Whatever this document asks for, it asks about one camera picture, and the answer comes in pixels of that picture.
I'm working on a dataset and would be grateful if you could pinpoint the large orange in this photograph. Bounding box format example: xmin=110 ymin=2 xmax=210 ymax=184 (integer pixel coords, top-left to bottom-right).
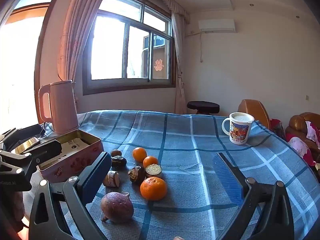
xmin=140 ymin=177 xmax=167 ymax=201

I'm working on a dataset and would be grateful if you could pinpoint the white paper leaflet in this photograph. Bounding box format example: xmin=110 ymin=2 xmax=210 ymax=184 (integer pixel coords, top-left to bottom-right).
xmin=41 ymin=137 xmax=92 ymax=167

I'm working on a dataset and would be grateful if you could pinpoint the brown leather sofa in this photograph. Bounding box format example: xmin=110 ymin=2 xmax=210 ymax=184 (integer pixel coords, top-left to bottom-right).
xmin=285 ymin=112 xmax=320 ymax=155

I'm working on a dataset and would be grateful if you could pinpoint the pink floral tin box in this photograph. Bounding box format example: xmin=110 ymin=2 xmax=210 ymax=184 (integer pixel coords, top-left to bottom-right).
xmin=37 ymin=129 xmax=103 ymax=183

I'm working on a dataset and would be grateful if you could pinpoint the black kettle cable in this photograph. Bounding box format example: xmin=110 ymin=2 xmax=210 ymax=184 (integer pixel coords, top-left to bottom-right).
xmin=37 ymin=122 xmax=54 ymax=140

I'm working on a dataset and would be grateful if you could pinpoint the sliding window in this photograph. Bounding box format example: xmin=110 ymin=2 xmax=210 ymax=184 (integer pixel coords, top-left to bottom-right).
xmin=82 ymin=0 xmax=177 ymax=96

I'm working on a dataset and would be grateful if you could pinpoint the red cloth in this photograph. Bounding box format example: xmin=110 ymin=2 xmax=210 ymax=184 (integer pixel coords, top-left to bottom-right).
xmin=269 ymin=119 xmax=285 ymax=140

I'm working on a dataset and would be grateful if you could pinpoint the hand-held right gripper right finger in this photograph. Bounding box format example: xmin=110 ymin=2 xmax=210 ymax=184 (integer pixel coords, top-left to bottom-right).
xmin=212 ymin=152 xmax=295 ymax=240

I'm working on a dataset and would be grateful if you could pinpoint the blue plaid tablecloth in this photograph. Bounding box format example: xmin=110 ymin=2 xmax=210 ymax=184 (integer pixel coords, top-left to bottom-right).
xmin=22 ymin=109 xmax=317 ymax=240

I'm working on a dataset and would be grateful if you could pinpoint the pink curtain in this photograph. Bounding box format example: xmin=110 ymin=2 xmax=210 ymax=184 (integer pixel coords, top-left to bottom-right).
xmin=57 ymin=0 xmax=113 ymax=85
xmin=171 ymin=11 xmax=187 ymax=115

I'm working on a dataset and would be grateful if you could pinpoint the dark wrinkled passionfruit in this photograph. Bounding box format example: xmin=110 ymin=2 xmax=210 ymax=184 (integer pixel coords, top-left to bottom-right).
xmin=128 ymin=166 xmax=146 ymax=185
xmin=111 ymin=156 xmax=127 ymax=168

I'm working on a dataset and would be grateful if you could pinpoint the pink electric kettle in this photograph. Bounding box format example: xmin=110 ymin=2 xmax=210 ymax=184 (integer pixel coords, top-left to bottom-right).
xmin=38 ymin=79 xmax=80 ymax=135

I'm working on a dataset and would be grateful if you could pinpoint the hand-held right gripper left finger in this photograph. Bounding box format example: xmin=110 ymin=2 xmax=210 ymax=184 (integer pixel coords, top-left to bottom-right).
xmin=29 ymin=151 xmax=112 ymax=240

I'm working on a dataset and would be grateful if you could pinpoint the pink floral cushion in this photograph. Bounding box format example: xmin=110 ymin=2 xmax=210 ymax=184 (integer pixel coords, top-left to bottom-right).
xmin=305 ymin=121 xmax=320 ymax=145
xmin=286 ymin=134 xmax=317 ymax=167

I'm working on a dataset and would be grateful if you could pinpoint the round purple root vegetable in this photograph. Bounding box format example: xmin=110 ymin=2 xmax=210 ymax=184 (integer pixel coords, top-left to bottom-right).
xmin=100 ymin=191 xmax=134 ymax=223

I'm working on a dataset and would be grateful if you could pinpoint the small orange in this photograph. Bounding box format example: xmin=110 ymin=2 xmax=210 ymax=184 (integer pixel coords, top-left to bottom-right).
xmin=132 ymin=147 xmax=147 ymax=162
xmin=143 ymin=156 xmax=159 ymax=169

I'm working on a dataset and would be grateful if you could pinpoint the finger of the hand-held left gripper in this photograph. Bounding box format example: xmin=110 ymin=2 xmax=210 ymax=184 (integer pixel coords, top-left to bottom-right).
xmin=0 ymin=139 xmax=63 ymax=178
xmin=0 ymin=124 xmax=42 ymax=153

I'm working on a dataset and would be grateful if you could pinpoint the white air conditioner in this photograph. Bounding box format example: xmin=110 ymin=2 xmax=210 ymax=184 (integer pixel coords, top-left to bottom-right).
xmin=198 ymin=19 xmax=236 ymax=33

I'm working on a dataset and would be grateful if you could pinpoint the wooden door frame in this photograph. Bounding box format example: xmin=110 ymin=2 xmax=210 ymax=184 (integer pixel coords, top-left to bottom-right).
xmin=0 ymin=2 xmax=52 ymax=125

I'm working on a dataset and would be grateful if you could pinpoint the white printed mug with lid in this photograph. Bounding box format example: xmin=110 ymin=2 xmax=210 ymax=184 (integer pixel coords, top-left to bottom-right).
xmin=222 ymin=112 xmax=255 ymax=145

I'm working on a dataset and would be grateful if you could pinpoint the air conditioner cord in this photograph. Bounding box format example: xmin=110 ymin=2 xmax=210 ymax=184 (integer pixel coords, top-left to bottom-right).
xmin=185 ymin=31 xmax=203 ymax=63

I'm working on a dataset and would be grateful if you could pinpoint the gold tin lid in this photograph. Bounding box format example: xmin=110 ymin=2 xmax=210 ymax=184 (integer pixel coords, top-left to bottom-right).
xmin=14 ymin=137 xmax=40 ymax=155

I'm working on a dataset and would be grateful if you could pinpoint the black round stool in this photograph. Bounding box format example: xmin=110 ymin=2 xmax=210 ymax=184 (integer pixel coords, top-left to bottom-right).
xmin=187 ymin=101 xmax=220 ymax=116

